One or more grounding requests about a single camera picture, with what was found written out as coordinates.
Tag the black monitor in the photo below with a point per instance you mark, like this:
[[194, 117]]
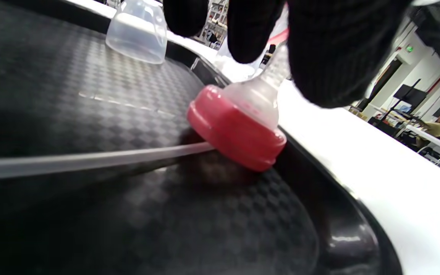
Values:
[[409, 95]]

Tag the white workbench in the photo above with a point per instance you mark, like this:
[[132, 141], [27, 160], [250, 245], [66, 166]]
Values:
[[434, 144]]

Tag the person's left hand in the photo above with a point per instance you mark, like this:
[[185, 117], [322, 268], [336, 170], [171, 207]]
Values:
[[338, 46]]

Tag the black plastic tray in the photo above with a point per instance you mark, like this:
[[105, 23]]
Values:
[[90, 95]]

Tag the pink nipple collar component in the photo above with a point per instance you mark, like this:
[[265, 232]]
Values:
[[235, 133]]

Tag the clear dome cap component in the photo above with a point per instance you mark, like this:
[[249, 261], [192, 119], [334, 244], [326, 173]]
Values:
[[136, 38]]

